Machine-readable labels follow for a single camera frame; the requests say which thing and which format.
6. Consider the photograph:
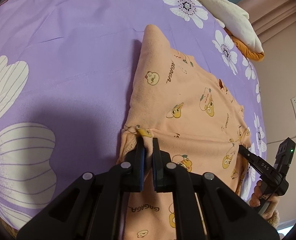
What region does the orange cartoon print baby garment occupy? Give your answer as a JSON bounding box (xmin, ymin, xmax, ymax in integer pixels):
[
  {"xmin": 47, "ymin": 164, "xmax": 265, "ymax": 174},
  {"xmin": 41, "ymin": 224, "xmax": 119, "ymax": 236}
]
[{"xmin": 115, "ymin": 24, "xmax": 252, "ymax": 240}]

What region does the right hand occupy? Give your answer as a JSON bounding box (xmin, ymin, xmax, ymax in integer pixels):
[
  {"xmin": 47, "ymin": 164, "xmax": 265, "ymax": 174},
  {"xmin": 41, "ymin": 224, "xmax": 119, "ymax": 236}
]
[{"xmin": 249, "ymin": 180, "xmax": 280, "ymax": 220}]

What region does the purple floral bed sheet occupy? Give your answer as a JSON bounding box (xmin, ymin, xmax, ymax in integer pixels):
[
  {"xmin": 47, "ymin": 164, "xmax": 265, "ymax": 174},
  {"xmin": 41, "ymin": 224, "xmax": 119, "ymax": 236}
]
[{"xmin": 0, "ymin": 0, "xmax": 266, "ymax": 233}]

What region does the white plush duck toy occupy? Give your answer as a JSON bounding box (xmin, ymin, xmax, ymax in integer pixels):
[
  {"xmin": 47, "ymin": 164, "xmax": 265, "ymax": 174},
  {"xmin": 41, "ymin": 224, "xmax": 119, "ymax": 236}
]
[{"xmin": 198, "ymin": 0, "xmax": 265, "ymax": 61}]

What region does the pink curtain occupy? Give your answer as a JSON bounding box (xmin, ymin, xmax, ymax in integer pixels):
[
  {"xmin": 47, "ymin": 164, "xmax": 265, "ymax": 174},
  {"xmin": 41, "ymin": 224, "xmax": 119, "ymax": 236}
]
[{"xmin": 238, "ymin": 0, "xmax": 296, "ymax": 43}]

